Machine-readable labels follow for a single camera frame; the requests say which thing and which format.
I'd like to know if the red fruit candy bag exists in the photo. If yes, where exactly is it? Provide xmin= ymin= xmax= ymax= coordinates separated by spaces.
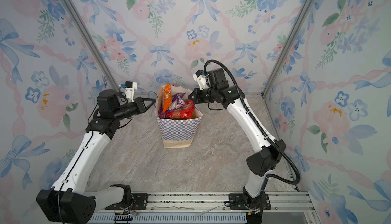
xmin=166 ymin=100 xmax=195 ymax=120

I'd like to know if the aluminium corner post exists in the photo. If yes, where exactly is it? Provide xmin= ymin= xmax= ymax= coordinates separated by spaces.
xmin=60 ymin=0 xmax=120 ymax=92
xmin=262 ymin=0 xmax=315 ymax=99

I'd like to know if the right aluminium corner post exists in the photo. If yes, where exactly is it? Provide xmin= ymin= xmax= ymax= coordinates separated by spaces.
xmin=262 ymin=0 xmax=315 ymax=99

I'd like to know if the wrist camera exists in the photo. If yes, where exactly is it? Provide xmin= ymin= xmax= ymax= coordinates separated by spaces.
xmin=119 ymin=81 xmax=138 ymax=102
xmin=193 ymin=70 xmax=208 ymax=90

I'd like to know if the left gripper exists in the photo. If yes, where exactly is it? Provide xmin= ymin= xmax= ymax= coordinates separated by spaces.
xmin=116 ymin=98 xmax=157 ymax=122

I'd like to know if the black corrugated cable conduit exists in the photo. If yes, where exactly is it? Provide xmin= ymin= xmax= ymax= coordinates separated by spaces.
xmin=204 ymin=59 xmax=301 ymax=185

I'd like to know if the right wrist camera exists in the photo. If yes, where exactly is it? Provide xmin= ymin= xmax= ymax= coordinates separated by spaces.
xmin=193 ymin=70 xmax=208 ymax=90

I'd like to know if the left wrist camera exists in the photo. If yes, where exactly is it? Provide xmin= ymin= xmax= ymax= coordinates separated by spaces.
xmin=119 ymin=81 xmax=138 ymax=102

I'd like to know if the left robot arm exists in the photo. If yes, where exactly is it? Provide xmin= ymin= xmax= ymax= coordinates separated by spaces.
xmin=36 ymin=95 xmax=156 ymax=224

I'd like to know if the orange chip snack packet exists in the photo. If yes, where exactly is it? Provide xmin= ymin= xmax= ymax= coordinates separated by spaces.
xmin=161 ymin=83 xmax=172 ymax=114

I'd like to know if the blue checkered paper bag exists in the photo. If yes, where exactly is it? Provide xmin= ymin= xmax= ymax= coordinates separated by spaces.
xmin=155 ymin=85 xmax=203 ymax=149

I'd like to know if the left aluminium corner post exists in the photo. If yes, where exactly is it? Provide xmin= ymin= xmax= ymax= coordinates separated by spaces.
xmin=60 ymin=0 xmax=120 ymax=92

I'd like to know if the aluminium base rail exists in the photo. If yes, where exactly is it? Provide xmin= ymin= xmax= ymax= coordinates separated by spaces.
xmin=88 ymin=191 xmax=321 ymax=224

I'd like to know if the purple small snack packet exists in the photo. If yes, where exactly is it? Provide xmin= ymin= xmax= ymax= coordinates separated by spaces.
xmin=158 ymin=93 xmax=186 ymax=119

